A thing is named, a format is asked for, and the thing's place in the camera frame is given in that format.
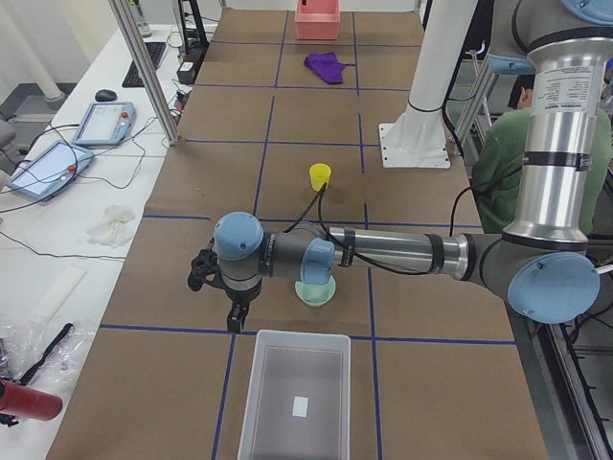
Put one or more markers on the pink plastic bin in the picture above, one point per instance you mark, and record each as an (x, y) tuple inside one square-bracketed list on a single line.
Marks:
[(317, 19)]

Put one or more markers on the aluminium frame post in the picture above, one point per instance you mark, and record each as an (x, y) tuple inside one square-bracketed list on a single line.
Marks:
[(137, 48)]

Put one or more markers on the white flat plastic strip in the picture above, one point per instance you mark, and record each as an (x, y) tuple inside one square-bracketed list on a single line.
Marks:
[(54, 298)]

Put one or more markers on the clear plastic bag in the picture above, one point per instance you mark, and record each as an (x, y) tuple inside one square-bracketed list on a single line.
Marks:
[(37, 353)]

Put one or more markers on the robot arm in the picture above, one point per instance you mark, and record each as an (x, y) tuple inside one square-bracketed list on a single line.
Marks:
[(537, 264)]

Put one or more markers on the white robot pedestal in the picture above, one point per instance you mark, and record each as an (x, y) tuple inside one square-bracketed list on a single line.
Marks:
[(417, 138)]

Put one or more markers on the red cylinder bottle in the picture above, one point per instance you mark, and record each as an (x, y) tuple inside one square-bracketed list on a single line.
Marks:
[(22, 401)]

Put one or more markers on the near teach pendant tablet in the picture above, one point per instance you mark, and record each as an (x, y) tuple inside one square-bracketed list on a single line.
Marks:
[(51, 171)]

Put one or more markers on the purple cloth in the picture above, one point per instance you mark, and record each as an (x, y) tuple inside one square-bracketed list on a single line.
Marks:
[(327, 67)]

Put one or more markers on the black computer mouse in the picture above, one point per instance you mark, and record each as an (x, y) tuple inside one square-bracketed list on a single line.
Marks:
[(105, 95)]

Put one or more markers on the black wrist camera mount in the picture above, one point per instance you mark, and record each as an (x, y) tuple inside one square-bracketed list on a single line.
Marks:
[(205, 269)]

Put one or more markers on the black power box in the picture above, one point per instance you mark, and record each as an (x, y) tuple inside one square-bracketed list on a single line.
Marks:
[(186, 73)]

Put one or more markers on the crumpled white tissue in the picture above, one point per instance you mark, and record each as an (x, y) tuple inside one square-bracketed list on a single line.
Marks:
[(114, 229)]

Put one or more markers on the clear plastic bin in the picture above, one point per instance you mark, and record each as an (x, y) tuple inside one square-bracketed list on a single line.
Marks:
[(298, 404)]

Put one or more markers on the mint green bowl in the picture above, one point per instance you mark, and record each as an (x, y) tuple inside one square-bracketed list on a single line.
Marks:
[(315, 295)]

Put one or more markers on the far teach pendant tablet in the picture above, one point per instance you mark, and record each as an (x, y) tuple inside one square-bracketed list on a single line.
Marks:
[(105, 124)]

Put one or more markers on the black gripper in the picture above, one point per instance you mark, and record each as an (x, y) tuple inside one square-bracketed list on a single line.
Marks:
[(238, 300)]

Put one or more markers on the yellow plastic cup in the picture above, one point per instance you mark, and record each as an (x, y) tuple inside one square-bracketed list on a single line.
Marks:
[(319, 175)]

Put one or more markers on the person in green shirt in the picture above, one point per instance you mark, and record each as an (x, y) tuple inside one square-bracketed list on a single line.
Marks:
[(496, 177)]

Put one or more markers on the teach pendant tablet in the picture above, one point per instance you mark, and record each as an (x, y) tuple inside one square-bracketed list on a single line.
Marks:
[(51, 171), (105, 124)]

